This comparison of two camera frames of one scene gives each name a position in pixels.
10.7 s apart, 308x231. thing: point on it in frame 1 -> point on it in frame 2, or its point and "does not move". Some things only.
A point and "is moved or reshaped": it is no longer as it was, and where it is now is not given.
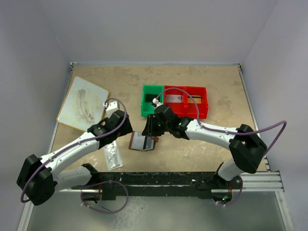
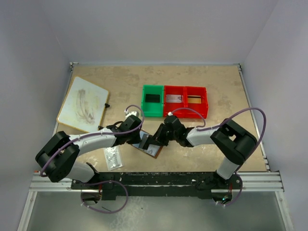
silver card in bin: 172,98 does not move
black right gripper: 150,130 -> 158,137
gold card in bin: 197,99 does not move
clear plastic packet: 113,156 does not move
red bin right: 190,109 does not move
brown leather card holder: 149,143 is moved or reshaped
